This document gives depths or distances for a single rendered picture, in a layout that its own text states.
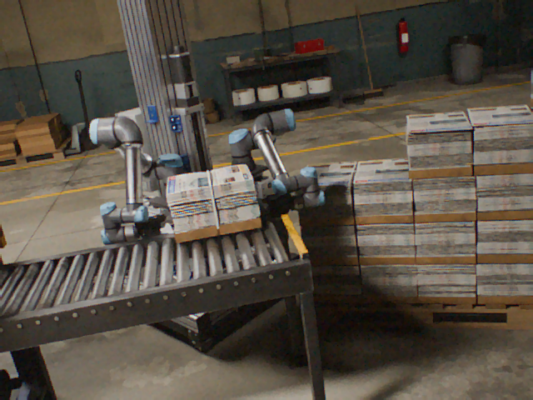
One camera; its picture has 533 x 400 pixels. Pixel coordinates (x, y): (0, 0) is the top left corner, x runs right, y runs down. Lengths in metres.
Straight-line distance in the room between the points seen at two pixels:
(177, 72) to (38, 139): 5.66
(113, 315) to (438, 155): 1.60
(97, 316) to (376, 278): 1.49
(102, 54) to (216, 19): 1.87
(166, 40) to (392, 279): 1.72
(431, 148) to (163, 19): 1.51
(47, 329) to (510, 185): 2.07
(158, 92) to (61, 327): 1.42
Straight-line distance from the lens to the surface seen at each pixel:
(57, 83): 9.41
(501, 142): 2.71
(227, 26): 9.19
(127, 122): 2.54
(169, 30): 3.07
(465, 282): 2.96
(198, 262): 2.19
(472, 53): 9.67
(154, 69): 3.02
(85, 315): 2.11
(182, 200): 2.33
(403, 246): 2.86
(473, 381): 2.77
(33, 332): 2.17
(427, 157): 2.69
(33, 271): 2.54
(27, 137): 8.54
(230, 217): 2.36
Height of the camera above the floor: 1.72
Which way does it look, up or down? 20 degrees down
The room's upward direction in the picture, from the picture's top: 8 degrees counter-clockwise
